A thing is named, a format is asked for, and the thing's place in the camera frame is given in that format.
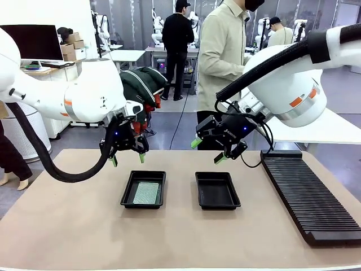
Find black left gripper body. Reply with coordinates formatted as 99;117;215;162
108;113;137;151

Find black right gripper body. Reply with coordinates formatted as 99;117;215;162
216;113;258;148

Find green perforated circuit board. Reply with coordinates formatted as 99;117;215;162
132;181;160;205

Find person's right forearm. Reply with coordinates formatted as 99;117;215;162
201;60;249;83

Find black ESD tray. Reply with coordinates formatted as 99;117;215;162
195;171;241;211
120;169;167;210

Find red and blue garment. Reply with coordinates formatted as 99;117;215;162
131;94;162;137

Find dark green puffer jacket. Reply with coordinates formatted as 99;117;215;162
119;67;169;110

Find white workshop table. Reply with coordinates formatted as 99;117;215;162
108;50;146;72

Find person in beige shirt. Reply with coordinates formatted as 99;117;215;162
196;0;266;151

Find black slotted board rack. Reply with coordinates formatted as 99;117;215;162
259;150;361;247

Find white side table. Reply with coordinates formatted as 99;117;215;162
253;108;361;145

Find white cylindrical air purifier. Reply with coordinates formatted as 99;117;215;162
0;102;53;163

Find person in black clothes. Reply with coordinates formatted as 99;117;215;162
161;0;196;102

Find black laptop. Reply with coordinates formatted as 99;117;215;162
41;59;76;69

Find brown cardboard box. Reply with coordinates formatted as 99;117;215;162
60;42;77;62
65;32;86;50

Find standing figure dark trousers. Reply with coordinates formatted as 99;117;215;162
0;100;33;191

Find person in cream top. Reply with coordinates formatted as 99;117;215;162
266;16;294;48

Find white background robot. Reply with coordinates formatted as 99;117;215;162
94;11;111;41
151;9;165;48
292;19;309;43

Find black computer monitor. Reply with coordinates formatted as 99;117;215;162
0;24;64;62

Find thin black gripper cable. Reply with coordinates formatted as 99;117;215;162
213;99;275;169

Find right arm black cable sleeve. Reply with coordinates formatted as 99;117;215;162
215;23;361;103

